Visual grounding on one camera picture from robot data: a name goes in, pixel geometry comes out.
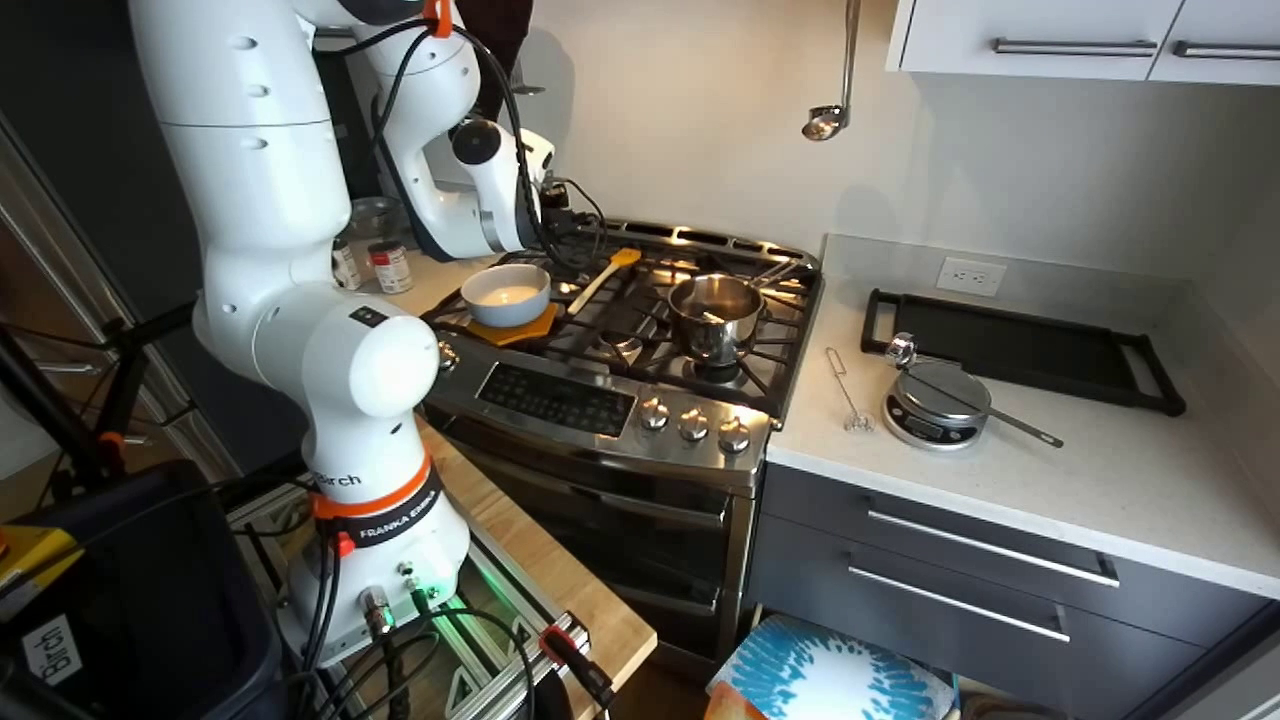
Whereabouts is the narrow white cabinet door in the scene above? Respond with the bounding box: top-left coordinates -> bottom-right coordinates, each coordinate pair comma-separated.
1151,0 -> 1280,93

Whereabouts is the silver pot with handle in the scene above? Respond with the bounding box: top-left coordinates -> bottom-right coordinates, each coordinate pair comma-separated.
669,255 -> 803,354

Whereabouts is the black tripod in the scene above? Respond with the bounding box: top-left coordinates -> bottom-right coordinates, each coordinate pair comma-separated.
0,305 -> 206,498

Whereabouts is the white ceramic bowl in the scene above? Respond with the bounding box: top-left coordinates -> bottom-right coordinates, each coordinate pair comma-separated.
458,259 -> 557,333

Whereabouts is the black plastic bin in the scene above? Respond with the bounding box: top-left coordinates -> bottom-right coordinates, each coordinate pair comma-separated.
0,455 -> 292,720

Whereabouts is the dark hanging cloth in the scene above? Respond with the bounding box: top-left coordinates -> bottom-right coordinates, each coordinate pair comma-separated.
458,0 -> 538,46

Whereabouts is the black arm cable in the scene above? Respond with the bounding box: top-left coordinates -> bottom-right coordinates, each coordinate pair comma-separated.
317,0 -> 545,272

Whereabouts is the stainless steel gas range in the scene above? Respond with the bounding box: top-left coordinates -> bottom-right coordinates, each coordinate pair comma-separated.
421,213 -> 827,672

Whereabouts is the black griddle tray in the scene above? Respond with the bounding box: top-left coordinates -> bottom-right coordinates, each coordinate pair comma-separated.
858,285 -> 1194,420

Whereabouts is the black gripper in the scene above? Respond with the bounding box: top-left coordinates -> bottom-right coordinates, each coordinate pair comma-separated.
531,168 -> 580,255

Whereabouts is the thin wire metal utensil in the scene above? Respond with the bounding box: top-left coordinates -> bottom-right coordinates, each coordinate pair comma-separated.
820,346 -> 876,435

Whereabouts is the wide white cabinet door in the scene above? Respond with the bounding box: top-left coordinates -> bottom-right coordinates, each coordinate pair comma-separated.
890,0 -> 1189,83

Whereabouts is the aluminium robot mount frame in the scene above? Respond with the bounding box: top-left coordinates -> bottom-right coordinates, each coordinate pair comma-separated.
266,533 -> 594,720

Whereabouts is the grey drawer with handle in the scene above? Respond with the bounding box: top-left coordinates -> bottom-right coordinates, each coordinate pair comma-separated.
755,462 -> 1273,646
740,513 -> 1254,720

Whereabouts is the hanging silver ladle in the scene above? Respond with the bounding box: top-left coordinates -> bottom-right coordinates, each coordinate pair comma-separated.
802,0 -> 863,143

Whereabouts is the small red-lid jar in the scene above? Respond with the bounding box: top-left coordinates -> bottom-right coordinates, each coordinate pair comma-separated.
370,241 -> 417,302

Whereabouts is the yellow spatula wooden handle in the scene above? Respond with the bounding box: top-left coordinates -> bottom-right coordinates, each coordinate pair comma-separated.
564,245 -> 649,322

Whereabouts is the white wall outlet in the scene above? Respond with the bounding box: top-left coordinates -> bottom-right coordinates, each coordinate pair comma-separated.
936,253 -> 1011,302

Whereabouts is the black cast iron stove grate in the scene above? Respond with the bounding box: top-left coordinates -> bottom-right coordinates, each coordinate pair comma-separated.
531,215 -> 820,403

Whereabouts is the clear glass jar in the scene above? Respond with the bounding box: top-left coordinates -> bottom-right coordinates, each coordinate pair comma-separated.
333,195 -> 400,291

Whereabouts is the yellow silicone trivet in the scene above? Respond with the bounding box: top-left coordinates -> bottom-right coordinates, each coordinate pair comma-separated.
458,302 -> 567,354

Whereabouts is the yellow and black object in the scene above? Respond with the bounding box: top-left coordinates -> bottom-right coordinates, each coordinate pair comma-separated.
0,523 -> 86,594

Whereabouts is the light wooden board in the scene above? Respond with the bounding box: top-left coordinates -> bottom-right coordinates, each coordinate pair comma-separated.
417,420 -> 666,698

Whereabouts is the black base cable bundle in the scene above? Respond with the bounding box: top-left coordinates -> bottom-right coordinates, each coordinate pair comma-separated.
226,491 -> 444,720

